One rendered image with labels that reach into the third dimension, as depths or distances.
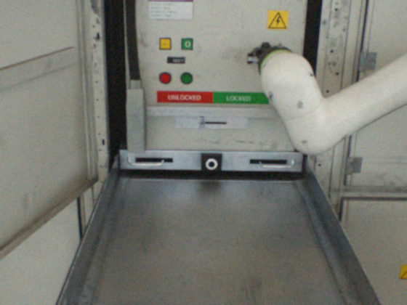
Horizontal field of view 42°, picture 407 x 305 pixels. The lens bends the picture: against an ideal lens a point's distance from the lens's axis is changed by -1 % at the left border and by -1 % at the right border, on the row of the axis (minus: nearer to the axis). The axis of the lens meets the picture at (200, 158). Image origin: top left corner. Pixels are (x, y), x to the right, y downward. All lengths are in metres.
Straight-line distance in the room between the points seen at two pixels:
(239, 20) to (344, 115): 0.48
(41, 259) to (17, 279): 0.11
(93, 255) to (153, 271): 0.15
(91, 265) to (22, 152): 0.32
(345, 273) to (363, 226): 0.52
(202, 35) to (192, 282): 0.69
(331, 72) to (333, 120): 0.39
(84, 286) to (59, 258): 0.62
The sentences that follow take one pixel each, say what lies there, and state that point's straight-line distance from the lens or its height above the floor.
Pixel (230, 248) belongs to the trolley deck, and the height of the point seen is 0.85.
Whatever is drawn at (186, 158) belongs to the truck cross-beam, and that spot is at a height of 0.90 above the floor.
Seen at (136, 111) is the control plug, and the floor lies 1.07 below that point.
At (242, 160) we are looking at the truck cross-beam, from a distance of 1.58.
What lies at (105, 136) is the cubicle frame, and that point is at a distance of 1.53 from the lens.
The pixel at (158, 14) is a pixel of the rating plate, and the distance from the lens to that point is 1.48.
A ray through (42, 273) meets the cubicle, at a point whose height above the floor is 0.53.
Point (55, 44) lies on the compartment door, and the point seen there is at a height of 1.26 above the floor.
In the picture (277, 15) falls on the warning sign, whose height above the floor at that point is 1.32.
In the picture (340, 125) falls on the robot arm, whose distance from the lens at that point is 1.14.
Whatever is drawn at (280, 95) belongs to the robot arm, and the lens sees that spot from 1.09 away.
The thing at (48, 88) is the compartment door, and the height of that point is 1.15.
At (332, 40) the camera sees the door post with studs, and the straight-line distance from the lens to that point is 1.49.
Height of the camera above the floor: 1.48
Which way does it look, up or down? 22 degrees down
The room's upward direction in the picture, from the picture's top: 1 degrees clockwise
